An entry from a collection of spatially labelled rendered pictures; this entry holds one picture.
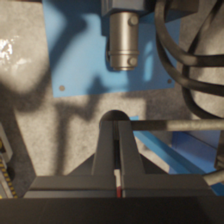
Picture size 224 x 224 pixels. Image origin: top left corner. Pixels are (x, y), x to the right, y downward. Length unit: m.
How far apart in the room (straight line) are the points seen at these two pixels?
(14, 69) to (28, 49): 0.14
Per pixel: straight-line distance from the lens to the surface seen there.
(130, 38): 0.61
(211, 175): 0.22
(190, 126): 0.19
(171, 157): 0.88
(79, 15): 1.00
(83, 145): 1.24
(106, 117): 0.17
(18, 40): 1.10
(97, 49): 1.00
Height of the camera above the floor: 1.08
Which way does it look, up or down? 64 degrees down
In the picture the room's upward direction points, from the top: 129 degrees clockwise
